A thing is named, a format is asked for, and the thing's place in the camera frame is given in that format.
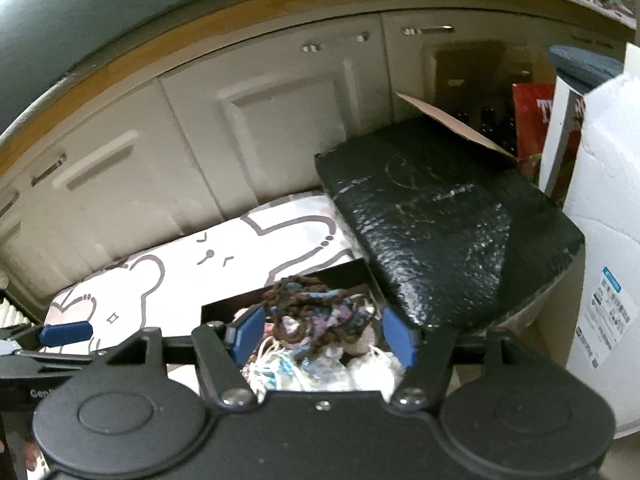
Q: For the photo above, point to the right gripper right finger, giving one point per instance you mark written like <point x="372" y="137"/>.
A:
<point x="401" y="336"/>

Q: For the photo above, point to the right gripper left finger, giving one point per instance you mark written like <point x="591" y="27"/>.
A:
<point x="245" y="333"/>

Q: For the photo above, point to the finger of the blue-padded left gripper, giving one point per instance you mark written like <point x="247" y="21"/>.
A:
<point x="62" y="334"/>

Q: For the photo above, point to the dark brown yarn scrunchie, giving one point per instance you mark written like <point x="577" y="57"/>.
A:
<point x="313" y="320"/>

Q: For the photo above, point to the white pompom toy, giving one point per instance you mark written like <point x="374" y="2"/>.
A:
<point x="372" y="369"/>

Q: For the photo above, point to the cartoon bear floor mat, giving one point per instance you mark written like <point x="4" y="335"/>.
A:
<point x="168" y="286"/>

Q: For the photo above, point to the cream cabinet fronts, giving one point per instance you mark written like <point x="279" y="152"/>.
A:
<point x="181" y="148"/>

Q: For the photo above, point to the white cardboard package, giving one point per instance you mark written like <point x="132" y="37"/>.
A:
<point x="603" y="201"/>

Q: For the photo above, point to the red snack bag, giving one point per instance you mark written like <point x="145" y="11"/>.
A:
<point x="533" y="107"/>

